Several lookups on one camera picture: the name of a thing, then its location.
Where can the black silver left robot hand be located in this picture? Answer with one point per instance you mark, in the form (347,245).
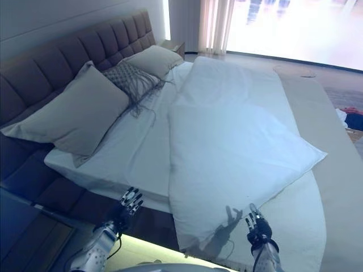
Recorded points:
(129,207)

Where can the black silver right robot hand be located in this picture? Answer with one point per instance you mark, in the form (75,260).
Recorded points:
(261,229)

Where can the white duvet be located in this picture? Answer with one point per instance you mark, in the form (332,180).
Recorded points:
(227,141)

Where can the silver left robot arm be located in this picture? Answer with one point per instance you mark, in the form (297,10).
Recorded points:
(93,246)

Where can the white bed sheet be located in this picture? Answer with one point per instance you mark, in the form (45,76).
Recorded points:
(119,150)

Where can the grey robot torso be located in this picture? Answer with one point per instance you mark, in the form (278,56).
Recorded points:
(184,267)

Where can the beige pillow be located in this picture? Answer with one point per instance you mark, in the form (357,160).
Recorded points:
(76,119)
(156,58)

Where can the beige bedspread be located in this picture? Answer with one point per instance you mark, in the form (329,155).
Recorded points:
(334,156)

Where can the dark nightstand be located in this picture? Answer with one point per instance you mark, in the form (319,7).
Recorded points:
(28,235)

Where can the grey fringed woven cushion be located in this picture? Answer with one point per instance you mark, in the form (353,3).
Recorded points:
(124,75)

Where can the pile of clothes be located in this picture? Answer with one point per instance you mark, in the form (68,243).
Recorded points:
(353,116)

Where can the brown tufted headboard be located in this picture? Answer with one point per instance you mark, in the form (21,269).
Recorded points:
(71,56)

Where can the thin dark loop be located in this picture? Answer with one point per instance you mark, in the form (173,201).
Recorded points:
(308,75)

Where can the wooden bedside table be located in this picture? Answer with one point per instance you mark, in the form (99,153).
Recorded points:
(174,45)

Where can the beige curtain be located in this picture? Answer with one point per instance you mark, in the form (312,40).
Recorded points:
(215,25)

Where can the bright window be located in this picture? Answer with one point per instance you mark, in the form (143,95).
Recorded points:
(297,28)

